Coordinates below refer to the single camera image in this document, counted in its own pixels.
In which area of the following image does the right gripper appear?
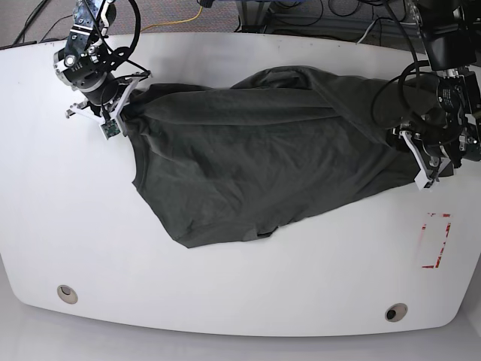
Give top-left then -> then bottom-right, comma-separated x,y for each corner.
65,71 -> 151,136

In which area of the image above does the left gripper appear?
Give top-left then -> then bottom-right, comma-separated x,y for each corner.
391,127 -> 454,190

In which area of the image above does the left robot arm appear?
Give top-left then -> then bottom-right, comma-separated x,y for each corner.
388,1 -> 480,190

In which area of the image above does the right table cable grommet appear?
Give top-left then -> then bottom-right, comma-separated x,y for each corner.
385,303 -> 408,323

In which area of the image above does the table cable grommet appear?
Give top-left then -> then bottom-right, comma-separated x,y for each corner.
57,285 -> 78,305
385,303 -> 408,323

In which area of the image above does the white cable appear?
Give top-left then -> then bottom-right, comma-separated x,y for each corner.
355,16 -> 384,44

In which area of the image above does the dark grey t-shirt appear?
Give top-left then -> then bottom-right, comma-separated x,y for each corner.
123,66 -> 419,248

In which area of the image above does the yellow cable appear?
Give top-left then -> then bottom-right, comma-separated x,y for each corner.
141,0 -> 206,35

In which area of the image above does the red tape rectangle marking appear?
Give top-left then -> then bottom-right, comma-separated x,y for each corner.
416,213 -> 453,269

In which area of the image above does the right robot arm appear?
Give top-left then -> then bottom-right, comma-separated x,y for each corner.
53,1 -> 151,139

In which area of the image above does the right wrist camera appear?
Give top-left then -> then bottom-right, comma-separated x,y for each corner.
100,119 -> 121,140

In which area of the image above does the left table cable grommet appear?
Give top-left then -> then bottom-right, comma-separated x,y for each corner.
57,285 -> 78,305

